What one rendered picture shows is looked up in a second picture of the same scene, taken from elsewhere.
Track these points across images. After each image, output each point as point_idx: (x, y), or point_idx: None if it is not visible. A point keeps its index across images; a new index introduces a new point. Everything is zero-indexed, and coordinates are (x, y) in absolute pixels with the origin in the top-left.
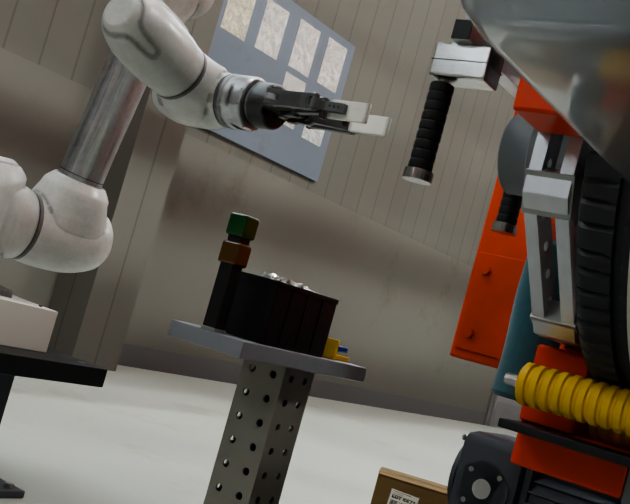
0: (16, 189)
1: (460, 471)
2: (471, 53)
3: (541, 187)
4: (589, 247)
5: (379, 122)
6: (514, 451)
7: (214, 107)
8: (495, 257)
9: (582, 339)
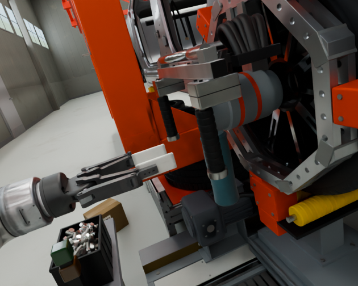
0: None
1: (200, 229)
2: (225, 82)
3: (344, 152)
4: None
5: (158, 151)
6: (278, 232)
7: (12, 234)
8: (132, 137)
9: (339, 193)
